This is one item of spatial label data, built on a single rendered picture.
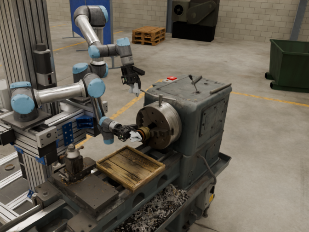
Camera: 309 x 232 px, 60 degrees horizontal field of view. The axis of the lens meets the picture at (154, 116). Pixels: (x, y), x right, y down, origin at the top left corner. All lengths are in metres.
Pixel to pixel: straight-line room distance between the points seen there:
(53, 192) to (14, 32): 1.01
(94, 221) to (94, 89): 0.75
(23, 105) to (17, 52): 0.46
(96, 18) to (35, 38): 0.43
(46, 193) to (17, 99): 0.54
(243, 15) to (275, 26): 1.22
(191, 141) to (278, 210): 1.46
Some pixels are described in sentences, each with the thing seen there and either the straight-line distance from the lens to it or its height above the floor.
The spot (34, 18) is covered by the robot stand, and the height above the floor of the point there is 1.73.
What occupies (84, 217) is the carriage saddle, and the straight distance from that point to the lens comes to 1.49.
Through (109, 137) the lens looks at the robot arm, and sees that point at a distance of 1.90.
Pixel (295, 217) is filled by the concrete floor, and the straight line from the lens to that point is 3.07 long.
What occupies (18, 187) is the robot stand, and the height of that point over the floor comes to 0.21.
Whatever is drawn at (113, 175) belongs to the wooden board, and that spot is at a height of 0.90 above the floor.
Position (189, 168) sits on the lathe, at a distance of 2.07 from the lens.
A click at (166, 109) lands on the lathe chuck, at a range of 1.77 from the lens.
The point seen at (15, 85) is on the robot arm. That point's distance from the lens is 1.79.
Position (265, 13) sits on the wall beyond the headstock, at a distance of 11.45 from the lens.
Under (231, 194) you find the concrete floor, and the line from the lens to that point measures 3.06.
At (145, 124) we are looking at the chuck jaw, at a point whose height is 1.13.
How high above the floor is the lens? 1.98
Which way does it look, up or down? 27 degrees down
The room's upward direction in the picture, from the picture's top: 2 degrees clockwise
